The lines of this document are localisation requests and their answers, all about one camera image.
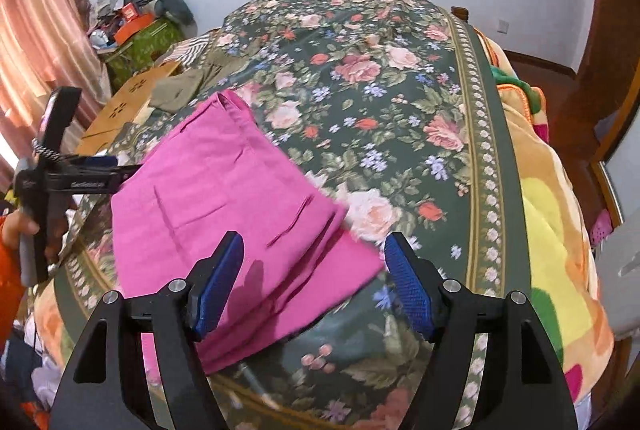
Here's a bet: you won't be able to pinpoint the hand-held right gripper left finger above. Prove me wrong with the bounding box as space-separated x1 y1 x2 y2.
50 231 246 430

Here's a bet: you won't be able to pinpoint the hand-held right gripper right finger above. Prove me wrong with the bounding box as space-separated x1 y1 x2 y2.
384 231 577 430

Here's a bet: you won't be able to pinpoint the pink pants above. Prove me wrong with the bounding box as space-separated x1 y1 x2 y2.
110 89 386 376

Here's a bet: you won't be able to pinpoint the person's left hand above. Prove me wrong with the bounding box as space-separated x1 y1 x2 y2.
17 211 42 238

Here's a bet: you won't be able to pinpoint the wooden lap table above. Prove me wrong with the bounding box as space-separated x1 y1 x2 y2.
75 60 182 157

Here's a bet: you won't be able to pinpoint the olive garment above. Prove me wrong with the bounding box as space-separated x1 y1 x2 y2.
149 52 226 112

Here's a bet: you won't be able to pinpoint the striped blanket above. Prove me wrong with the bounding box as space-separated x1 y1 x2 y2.
167 34 218 63

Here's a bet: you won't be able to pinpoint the orange box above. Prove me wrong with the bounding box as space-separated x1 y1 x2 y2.
114 2 157 45

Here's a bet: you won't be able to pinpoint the pink striped curtain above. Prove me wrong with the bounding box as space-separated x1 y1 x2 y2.
0 0 113 191

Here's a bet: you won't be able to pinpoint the dark floral blanket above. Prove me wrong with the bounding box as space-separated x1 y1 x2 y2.
52 0 531 430

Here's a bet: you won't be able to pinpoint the white folded cloth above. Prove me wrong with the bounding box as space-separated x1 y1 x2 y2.
30 355 66 411

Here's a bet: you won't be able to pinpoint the pink slipper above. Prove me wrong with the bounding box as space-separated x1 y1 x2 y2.
589 209 615 247

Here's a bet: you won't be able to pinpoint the grey plastic stool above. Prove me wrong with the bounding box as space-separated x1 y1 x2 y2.
594 215 640 343

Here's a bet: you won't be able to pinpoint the brown wooden door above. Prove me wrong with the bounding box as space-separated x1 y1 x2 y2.
570 0 640 121

